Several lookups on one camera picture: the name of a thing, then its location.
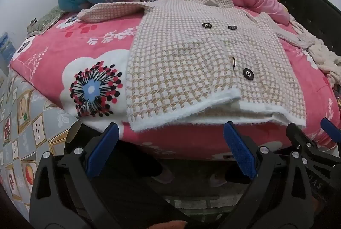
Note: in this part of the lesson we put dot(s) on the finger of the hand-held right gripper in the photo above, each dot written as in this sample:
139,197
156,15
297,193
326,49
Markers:
298,138
331,129

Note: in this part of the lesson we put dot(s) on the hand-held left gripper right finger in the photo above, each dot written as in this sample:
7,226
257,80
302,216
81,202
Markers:
239,149

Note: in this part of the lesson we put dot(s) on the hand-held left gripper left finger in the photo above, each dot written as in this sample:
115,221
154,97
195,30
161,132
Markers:
104,149

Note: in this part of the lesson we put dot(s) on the beige white houndstooth knit coat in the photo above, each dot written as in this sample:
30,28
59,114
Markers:
186,66

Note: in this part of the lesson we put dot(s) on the person's left hand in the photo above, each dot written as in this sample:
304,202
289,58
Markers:
170,225

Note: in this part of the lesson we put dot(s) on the cream fluffy knit garment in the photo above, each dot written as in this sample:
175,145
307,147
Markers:
325,58

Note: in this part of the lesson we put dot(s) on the grey patterned bed sheet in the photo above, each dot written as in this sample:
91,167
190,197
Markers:
26,125

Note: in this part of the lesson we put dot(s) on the pink floral plush blanket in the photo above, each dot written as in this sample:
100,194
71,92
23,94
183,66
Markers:
93,45

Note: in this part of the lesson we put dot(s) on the black padded headboard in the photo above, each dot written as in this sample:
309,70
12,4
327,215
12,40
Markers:
311,10

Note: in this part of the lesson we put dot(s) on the green patterned cloth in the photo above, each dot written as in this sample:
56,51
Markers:
45,19

